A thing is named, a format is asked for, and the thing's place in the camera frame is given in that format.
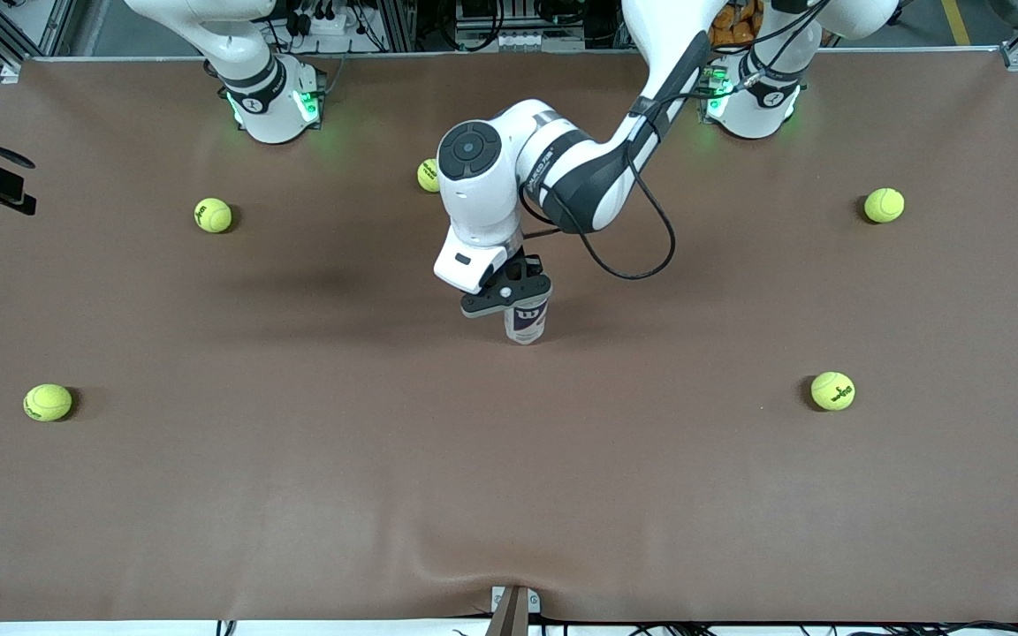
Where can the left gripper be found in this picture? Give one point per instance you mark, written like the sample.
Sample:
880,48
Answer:
529,266

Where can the yellow tennis ball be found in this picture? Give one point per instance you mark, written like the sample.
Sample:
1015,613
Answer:
884,205
832,390

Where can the yellow tennis ball Head print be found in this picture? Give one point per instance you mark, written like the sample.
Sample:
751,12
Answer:
48,402
427,177

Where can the pile of orange items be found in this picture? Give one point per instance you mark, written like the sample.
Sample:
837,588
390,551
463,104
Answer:
730,26

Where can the aluminium frame post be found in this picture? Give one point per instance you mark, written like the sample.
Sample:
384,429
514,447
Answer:
398,26

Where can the yellow tennis ball Wilson print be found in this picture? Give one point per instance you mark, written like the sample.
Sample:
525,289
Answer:
213,215

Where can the white power strip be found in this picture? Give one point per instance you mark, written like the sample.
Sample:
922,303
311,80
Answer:
332,25

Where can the white blue tennis ball can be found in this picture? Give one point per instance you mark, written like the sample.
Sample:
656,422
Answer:
527,329

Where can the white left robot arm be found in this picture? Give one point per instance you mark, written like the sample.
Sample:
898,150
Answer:
482,194

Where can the camera mount post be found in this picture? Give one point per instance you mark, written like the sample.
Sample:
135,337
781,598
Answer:
509,618

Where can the metal corner bracket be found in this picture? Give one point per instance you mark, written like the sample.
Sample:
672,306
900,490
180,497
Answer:
11,72

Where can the white connector strip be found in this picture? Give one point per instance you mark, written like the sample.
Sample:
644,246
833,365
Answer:
522,41

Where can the black electronics box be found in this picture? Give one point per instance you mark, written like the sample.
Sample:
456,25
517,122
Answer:
478,11

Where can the brown table mat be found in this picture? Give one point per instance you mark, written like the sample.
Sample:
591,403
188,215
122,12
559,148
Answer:
509,459

